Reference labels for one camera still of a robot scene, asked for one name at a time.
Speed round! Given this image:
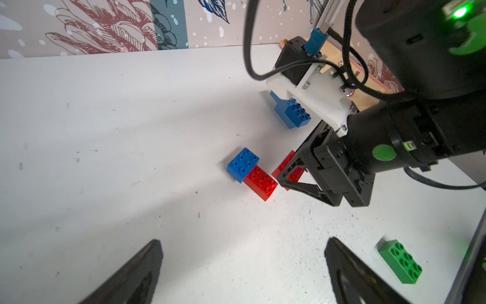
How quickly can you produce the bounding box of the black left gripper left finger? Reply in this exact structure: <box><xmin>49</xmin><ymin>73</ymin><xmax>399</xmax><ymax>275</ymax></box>
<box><xmin>81</xmin><ymin>239</ymin><xmax>163</xmax><ymax>303</ymax></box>

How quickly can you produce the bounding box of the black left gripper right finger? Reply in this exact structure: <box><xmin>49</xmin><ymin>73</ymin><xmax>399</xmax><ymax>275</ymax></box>
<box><xmin>324</xmin><ymin>237</ymin><xmax>408</xmax><ymax>304</ymax></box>

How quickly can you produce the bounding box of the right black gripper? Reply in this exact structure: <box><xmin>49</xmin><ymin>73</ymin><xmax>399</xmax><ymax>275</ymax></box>
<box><xmin>277</xmin><ymin>102</ymin><xmax>452</xmax><ymax>207</ymax></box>

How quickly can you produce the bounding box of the red lego brick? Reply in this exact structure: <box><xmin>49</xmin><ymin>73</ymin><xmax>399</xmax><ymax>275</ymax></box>
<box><xmin>272</xmin><ymin>150</ymin><xmax>305</xmax><ymax>189</ymax></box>
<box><xmin>244</xmin><ymin>165</ymin><xmax>278</xmax><ymax>201</ymax></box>

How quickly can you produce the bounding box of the light blue long lego brick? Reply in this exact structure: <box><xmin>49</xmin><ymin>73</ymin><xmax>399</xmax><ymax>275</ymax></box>
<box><xmin>270</xmin><ymin>91</ymin><xmax>311</xmax><ymax>129</ymax></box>

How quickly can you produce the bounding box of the blue small lego brick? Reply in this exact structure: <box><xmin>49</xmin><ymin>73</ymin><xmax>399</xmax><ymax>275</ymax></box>
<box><xmin>227</xmin><ymin>148</ymin><xmax>259</xmax><ymax>183</ymax></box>

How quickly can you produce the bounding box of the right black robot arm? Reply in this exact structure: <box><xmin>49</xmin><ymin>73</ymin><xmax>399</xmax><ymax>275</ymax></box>
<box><xmin>267</xmin><ymin>1</ymin><xmax>485</xmax><ymax>207</ymax></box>

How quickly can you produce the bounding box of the green lego brick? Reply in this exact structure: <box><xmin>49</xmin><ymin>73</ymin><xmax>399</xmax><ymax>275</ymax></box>
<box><xmin>378</xmin><ymin>240</ymin><xmax>423</xmax><ymax>284</ymax></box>

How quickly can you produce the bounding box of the yellow cloth mat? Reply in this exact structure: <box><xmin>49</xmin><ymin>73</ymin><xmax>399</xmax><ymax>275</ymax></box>
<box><xmin>275</xmin><ymin>36</ymin><xmax>391</xmax><ymax>113</ymax></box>

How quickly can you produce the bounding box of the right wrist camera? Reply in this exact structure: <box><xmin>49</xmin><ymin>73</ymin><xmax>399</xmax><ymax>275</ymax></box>
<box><xmin>267</xmin><ymin>29</ymin><xmax>358</xmax><ymax>138</ymax></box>

